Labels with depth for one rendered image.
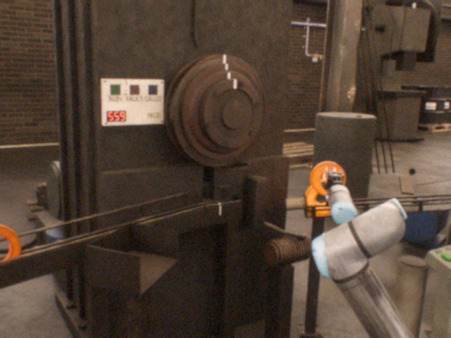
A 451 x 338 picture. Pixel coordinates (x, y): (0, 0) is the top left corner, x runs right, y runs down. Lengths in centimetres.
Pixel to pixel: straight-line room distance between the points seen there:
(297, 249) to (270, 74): 84
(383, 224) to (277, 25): 128
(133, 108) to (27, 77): 601
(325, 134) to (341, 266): 337
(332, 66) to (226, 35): 431
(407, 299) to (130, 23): 161
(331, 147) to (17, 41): 510
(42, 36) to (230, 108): 625
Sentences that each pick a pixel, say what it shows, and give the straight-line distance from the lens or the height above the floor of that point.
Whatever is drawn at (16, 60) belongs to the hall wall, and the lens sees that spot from 786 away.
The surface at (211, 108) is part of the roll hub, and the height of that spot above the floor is 114.
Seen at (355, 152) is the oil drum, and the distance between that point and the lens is 463.
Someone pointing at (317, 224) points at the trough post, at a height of 58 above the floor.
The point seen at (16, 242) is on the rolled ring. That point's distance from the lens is 180.
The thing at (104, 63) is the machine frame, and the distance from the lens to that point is 191.
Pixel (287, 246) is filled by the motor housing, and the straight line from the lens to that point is 217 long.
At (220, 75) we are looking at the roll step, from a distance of 192.
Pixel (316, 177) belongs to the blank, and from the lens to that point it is 213.
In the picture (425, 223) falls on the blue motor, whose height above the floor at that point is 22.
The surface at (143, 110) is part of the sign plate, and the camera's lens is 195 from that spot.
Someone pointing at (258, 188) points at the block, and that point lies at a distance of 215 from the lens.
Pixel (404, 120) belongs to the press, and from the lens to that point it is 983.
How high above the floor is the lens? 130
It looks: 13 degrees down
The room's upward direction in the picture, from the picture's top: 2 degrees clockwise
